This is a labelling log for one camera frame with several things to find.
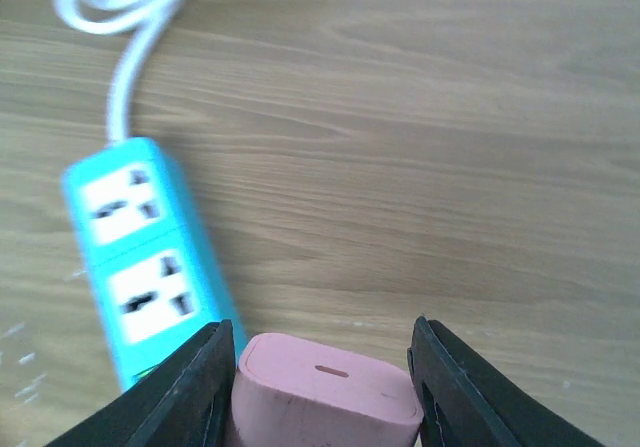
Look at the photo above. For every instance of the pink charger plug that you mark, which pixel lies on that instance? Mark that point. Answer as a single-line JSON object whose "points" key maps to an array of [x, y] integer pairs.
{"points": [[290, 392]]}

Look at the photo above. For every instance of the teal power strip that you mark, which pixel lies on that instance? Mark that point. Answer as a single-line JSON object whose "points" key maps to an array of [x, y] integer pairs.
{"points": [[151, 265]]}

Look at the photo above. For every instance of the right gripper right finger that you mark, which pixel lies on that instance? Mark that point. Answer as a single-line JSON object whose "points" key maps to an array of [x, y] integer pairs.
{"points": [[468, 402]]}

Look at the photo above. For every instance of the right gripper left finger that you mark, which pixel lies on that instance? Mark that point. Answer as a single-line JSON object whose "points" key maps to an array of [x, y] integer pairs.
{"points": [[184, 401]]}

